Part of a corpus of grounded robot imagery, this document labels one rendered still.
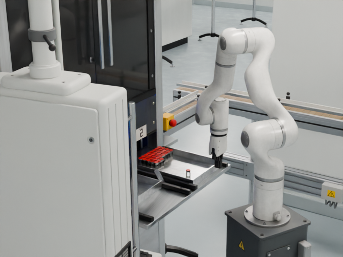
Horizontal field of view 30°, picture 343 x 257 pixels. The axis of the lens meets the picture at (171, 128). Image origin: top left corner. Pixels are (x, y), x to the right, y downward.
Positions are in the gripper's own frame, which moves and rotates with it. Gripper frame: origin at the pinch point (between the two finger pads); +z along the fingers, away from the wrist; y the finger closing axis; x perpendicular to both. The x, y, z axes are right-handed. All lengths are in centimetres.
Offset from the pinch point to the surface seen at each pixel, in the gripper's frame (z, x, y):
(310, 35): -31, -14, -144
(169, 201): 4.4, -3.4, 36.7
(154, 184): 3.2, -16.6, 28.3
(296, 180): 42, 6, -85
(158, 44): -50, -39, -9
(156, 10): -66, -39, -8
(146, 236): 49, -39, 5
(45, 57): -73, -6, 100
